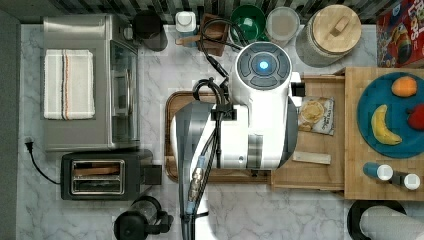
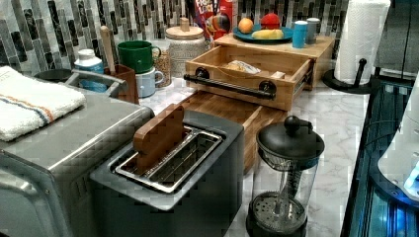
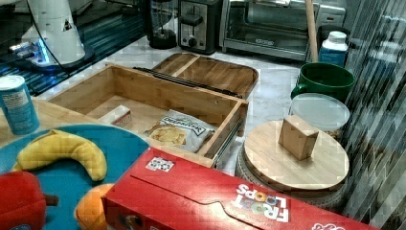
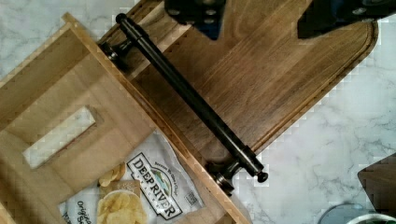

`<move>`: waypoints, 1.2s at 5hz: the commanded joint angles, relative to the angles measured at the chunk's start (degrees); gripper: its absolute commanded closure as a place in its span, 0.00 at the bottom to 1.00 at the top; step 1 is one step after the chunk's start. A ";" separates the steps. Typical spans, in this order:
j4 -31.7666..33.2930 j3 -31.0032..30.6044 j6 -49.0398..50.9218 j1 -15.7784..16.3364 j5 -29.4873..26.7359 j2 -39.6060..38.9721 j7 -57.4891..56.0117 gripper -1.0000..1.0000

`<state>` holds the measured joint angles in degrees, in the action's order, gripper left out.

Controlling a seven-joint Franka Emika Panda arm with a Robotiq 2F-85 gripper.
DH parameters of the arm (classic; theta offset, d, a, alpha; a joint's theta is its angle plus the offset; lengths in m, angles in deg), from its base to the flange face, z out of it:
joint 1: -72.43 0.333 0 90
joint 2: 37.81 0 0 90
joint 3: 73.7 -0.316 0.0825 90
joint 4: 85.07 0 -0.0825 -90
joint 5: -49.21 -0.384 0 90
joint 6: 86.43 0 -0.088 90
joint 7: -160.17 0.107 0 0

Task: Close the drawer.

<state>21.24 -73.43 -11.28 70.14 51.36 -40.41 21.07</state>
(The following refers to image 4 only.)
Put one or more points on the dark wooden cutting board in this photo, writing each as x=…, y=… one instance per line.
x=258, y=76

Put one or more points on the glass french press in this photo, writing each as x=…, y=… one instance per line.
x=354, y=213

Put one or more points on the brown wooden toast slice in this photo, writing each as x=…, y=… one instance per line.
x=379, y=183

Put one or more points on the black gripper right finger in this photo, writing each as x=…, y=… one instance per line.
x=324, y=16

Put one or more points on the light wooden drawer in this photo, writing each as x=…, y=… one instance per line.
x=68, y=115

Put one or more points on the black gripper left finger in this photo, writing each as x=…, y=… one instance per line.
x=204, y=15

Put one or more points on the Deep River chips bag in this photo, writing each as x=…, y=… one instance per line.
x=149, y=187

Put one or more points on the black metal drawer handle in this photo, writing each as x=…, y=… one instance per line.
x=243, y=156

